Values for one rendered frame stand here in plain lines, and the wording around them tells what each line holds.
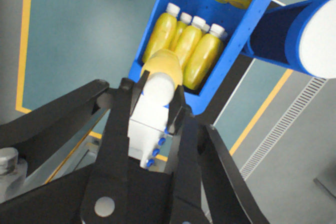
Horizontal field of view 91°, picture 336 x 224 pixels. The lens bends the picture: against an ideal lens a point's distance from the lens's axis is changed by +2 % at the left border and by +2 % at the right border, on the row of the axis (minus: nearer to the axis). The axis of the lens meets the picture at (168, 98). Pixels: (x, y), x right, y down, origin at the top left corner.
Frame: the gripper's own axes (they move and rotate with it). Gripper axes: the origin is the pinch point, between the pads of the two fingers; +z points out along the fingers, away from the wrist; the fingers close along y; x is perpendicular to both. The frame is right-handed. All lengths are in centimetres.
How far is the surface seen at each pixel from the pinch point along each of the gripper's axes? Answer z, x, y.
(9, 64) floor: 146, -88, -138
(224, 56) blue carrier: 24.9, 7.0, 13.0
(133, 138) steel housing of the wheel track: 53, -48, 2
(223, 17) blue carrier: 48, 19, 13
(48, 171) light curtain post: 36, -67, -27
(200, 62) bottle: 32.3, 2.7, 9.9
